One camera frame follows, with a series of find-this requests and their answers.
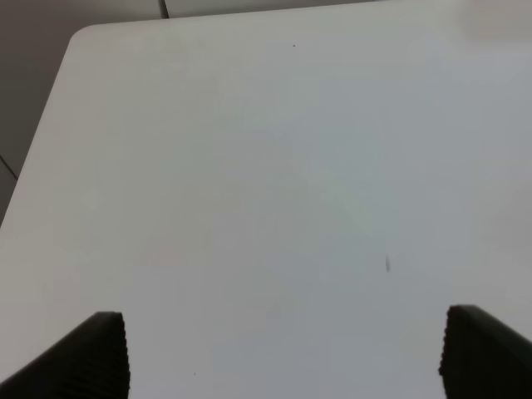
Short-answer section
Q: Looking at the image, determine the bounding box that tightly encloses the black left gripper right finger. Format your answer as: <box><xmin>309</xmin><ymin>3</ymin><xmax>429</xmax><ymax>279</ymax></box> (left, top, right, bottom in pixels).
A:
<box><xmin>438</xmin><ymin>305</ymin><xmax>531</xmax><ymax>398</ymax></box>

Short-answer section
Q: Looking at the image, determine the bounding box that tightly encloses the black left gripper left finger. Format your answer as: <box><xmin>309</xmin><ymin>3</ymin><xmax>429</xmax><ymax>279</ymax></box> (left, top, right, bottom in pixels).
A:
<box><xmin>1</xmin><ymin>312</ymin><xmax>131</xmax><ymax>398</ymax></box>

